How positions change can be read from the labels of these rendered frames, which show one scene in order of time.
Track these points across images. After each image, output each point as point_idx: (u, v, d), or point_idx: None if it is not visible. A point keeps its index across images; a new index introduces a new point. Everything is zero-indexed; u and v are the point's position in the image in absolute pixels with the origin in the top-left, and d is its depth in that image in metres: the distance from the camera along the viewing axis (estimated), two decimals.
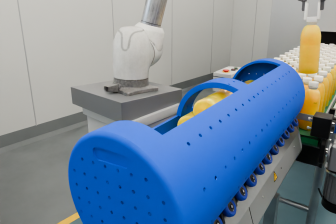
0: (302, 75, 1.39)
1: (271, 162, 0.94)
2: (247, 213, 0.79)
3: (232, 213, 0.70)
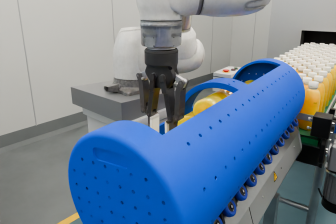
0: (302, 75, 1.39)
1: (271, 162, 0.94)
2: (247, 213, 0.79)
3: (232, 213, 0.70)
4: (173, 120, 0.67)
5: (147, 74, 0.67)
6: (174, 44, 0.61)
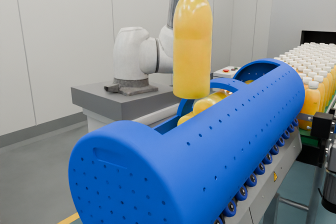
0: (302, 75, 1.39)
1: (271, 162, 0.94)
2: (247, 213, 0.79)
3: (232, 213, 0.70)
4: None
5: None
6: None
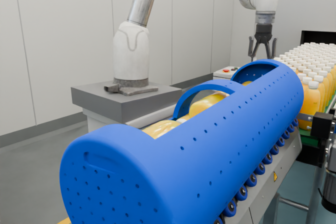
0: (302, 75, 1.39)
1: (272, 158, 0.96)
2: (247, 213, 0.79)
3: (235, 211, 0.71)
4: (270, 58, 1.41)
5: (255, 37, 1.42)
6: (272, 21, 1.36)
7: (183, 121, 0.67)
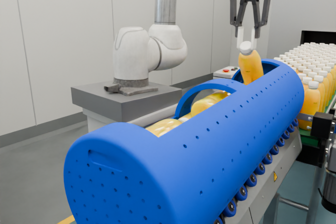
0: (302, 75, 1.39)
1: (272, 160, 0.95)
2: (247, 213, 0.79)
3: (234, 212, 0.71)
4: (259, 25, 0.88)
5: None
6: None
7: (185, 119, 0.67)
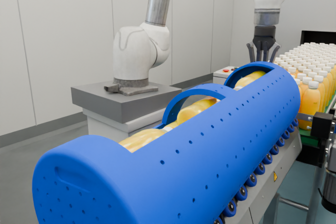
0: (302, 75, 1.39)
1: None
2: (247, 213, 0.79)
3: None
4: None
5: (273, 42, 1.09)
6: None
7: (169, 129, 0.62)
